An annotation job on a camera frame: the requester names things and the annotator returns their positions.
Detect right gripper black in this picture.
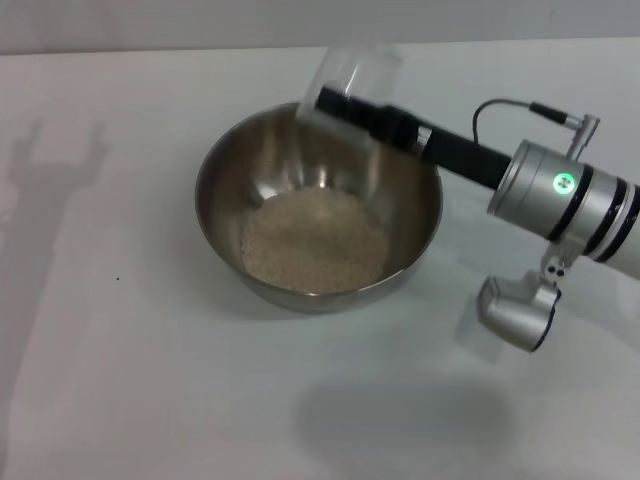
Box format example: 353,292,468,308
315,87,512,192

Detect clear plastic measuring cup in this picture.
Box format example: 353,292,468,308
293,43,405,156

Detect white rice grains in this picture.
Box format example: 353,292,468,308
240,185,392,294

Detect stainless steel mixing bowl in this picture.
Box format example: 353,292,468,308
194,101,445,315

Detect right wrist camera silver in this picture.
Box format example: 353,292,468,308
477,253,564,354

